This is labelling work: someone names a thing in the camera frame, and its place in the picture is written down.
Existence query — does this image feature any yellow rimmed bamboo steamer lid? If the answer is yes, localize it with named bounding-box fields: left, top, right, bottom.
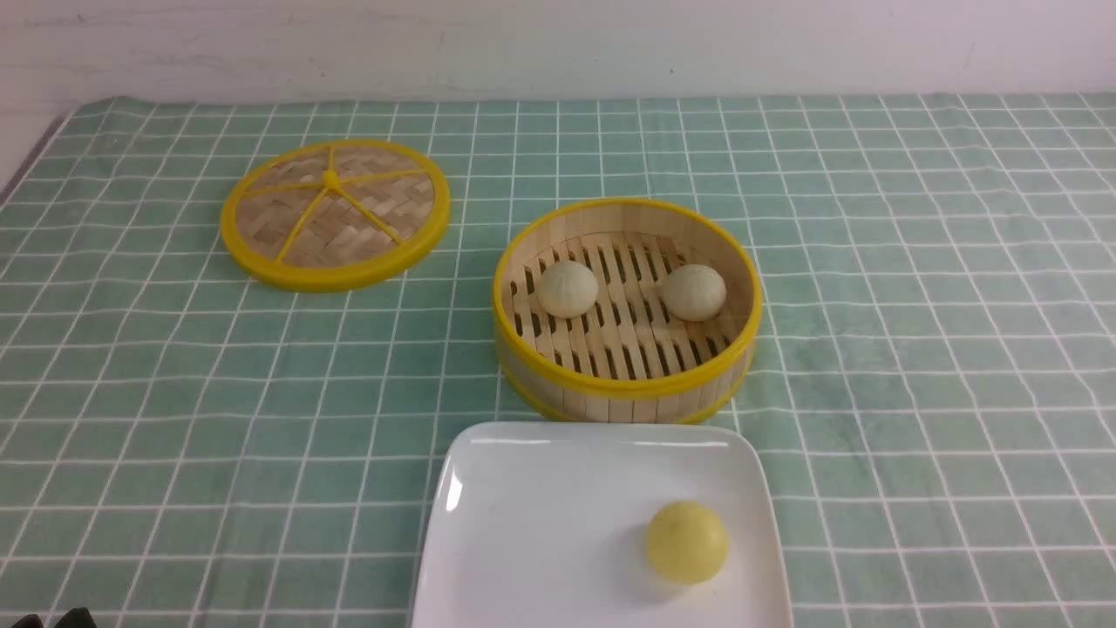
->
left=219, top=139, right=451, bottom=293

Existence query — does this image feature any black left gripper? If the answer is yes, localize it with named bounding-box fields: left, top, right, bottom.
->
left=11, top=607, right=97, bottom=628

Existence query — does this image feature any yellow rimmed bamboo steamer basket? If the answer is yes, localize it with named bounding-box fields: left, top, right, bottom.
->
left=492, top=196, right=764, bottom=424

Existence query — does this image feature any white steamed bun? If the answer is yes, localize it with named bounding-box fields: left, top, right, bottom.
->
left=658, top=265, right=728, bottom=322
left=535, top=261, right=599, bottom=319

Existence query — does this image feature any green checkered tablecloth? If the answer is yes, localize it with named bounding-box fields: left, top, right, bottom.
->
left=1, top=94, right=1115, bottom=627

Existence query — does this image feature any yellow steamed bun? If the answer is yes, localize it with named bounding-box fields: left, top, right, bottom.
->
left=644, top=501, right=730, bottom=584

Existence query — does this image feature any white square plate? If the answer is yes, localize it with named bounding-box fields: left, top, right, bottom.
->
left=410, top=421, right=793, bottom=627

